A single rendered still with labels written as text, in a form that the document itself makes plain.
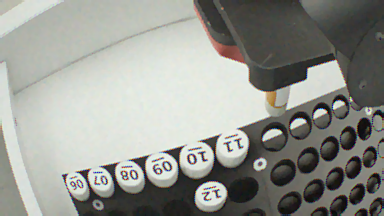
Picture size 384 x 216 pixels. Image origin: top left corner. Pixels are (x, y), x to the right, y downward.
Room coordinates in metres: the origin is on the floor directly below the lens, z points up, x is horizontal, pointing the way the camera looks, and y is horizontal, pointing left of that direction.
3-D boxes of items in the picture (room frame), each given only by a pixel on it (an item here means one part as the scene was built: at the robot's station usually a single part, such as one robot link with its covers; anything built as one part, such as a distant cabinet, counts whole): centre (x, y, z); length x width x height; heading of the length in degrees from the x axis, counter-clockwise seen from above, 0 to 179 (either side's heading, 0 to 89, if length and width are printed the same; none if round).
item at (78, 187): (0.13, 0.05, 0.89); 0.01 x 0.01 x 0.05
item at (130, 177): (0.14, 0.02, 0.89); 0.01 x 0.01 x 0.05
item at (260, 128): (0.16, -0.02, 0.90); 0.18 x 0.02 x 0.01; 111
